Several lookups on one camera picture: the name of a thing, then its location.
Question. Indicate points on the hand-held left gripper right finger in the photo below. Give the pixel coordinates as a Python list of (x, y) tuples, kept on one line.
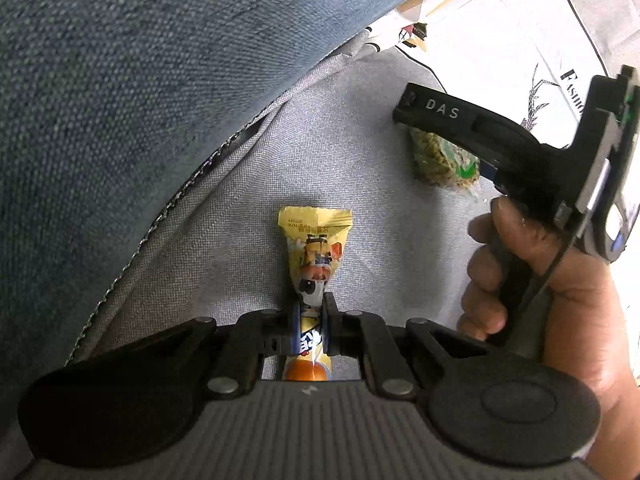
[(327, 330)]

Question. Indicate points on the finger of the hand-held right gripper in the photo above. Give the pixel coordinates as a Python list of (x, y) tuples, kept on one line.
[(450, 117)]

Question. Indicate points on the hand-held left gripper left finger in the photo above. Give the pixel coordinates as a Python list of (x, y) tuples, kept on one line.
[(296, 330)]

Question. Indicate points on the green snack bar wrapper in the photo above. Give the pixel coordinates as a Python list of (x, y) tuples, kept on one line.
[(440, 162)]

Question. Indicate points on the yellow cartoon snack wrapper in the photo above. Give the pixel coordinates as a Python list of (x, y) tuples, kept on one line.
[(315, 245)]

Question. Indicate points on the person's right hand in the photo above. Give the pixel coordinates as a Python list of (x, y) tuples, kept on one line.
[(585, 310)]

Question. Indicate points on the grey deer print sheet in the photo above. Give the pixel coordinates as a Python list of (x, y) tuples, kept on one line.
[(390, 200)]

